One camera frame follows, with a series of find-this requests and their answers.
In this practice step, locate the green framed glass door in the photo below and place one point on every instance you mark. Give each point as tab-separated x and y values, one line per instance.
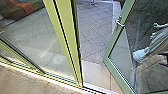
115	50

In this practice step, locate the colourful outdoor seating block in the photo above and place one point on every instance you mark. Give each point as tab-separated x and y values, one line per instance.
18	8

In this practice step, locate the green framed glass wall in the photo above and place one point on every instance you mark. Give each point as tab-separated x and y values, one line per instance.
65	36

